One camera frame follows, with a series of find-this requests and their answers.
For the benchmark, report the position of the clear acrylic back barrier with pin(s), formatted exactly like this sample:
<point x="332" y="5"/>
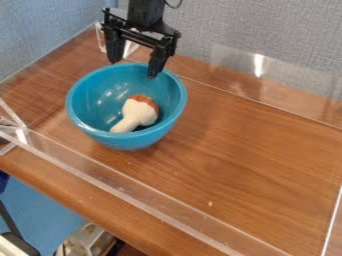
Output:
<point x="297" y="89"/>

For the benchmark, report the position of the white power strip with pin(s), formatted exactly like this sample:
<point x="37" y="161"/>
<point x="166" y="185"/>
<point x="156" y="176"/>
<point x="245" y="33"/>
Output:
<point x="88" y="241"/>

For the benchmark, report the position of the white toy mushroom brown cap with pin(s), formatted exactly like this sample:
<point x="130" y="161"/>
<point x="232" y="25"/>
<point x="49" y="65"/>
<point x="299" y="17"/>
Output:
<point x="141" y="112"/>

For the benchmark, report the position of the clear acrylic barrier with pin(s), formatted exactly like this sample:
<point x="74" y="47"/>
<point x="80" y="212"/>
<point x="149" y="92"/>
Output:
<point x="152" y="220"/>
<point x="297" y="89"/>

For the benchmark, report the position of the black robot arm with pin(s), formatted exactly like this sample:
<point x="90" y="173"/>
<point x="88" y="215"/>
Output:
<point x="148" y="4"/>

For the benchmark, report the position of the clear acrylic front barrier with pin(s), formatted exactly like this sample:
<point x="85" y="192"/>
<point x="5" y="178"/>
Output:
<point x="152" y="220"/>

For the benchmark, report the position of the clear acrylic corner bracket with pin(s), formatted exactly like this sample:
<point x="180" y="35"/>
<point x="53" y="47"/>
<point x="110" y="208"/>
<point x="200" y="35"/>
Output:
<point x="130" y="46"/>

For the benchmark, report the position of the clear acrylic left bracket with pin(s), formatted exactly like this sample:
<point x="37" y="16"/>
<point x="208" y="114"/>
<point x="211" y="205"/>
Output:
<point x="14" y="130"/>

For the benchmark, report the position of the blue plastic bowl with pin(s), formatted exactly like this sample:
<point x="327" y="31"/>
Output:
<point x="97" y="97"/>

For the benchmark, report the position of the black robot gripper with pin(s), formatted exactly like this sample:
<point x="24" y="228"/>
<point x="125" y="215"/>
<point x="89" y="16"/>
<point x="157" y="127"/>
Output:
<point x="145" y="28"/>

